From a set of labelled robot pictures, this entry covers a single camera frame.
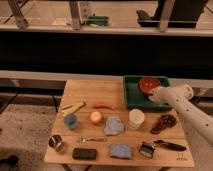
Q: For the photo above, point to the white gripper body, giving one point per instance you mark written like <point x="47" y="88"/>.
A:
<point x="156" y="95"/>

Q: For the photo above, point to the red bowl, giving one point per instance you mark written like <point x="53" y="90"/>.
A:
<point x="146" y="84"/>

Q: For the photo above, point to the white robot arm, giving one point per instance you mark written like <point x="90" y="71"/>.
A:
<point x="179" y="98"/>

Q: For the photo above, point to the green plastic tray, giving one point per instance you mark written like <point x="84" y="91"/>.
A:
<point x="135" y="98"/>

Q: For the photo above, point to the brown grape bunch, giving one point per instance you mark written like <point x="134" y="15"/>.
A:
<point x="165" y="121"/>

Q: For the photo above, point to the white lidded container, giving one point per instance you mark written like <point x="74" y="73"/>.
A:
<point x="136" y="118"/>

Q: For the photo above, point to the crumpled light blue cloth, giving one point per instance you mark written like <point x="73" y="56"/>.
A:
<point x="113" y="126"/>

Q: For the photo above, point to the red chili pepper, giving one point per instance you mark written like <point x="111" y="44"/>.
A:
<point x="103" y="107"/>

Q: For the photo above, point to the blue rectangular sponge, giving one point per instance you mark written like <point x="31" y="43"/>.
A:
<point x="122" y="151"/>

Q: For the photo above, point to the yellow orange fruit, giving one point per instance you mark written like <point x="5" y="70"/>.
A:
<point x="96" y="118"/>

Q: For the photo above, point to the black chair base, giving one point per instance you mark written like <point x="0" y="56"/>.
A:
<point x="185" y="14"/>

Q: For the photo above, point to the silver metal fork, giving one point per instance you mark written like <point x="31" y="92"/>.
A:
<point x="85" y="139"/>

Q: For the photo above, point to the blue plastic cup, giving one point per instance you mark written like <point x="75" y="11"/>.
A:
<point x="71" y="121"/>

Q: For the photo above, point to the black rectangular sponge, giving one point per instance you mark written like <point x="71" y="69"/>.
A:
<point x="84" y="154"/>

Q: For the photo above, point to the green object on shelf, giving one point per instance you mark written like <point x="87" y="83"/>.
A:
<point x="97" y="20"/>

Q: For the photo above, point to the small metal tin can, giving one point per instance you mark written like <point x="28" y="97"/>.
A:
<point x="56" y="142"/>

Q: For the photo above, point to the yellow-handled peeler tool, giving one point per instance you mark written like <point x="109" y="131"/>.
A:
<point x="73" y="108"/>

